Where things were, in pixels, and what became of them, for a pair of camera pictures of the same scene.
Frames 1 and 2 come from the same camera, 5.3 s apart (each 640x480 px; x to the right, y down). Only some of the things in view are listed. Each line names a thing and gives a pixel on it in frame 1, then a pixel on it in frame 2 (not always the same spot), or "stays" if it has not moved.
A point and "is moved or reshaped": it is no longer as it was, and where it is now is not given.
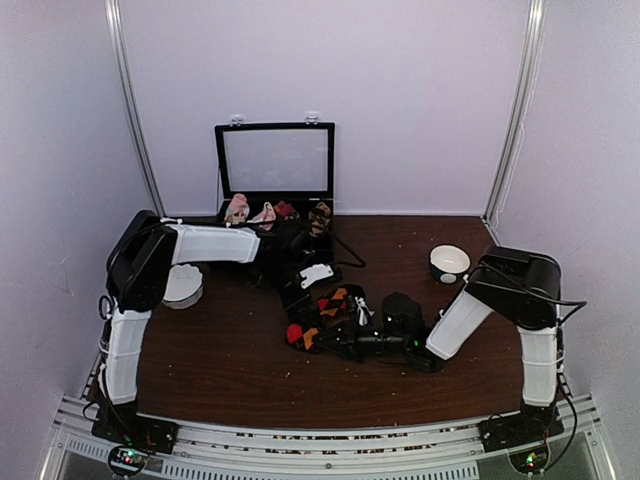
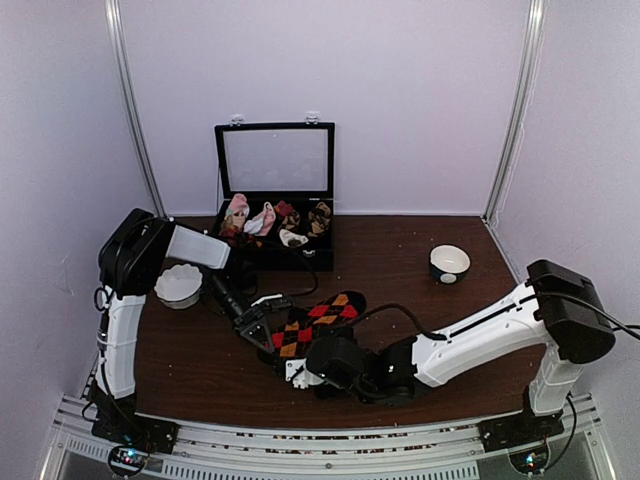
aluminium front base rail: x=573 y=447 stays
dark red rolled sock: x=284 y=209 stays
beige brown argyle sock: x=319 y=218 stays
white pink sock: x=268 y=214 stays
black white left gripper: x=305 y=297 -> x=250 y=317
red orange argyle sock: x=330 y=305 is moved or reshaped
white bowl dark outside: x=447 y=262 stays
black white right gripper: x=347 y=344 -> x=331 y=338
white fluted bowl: x=184 y=287 stays
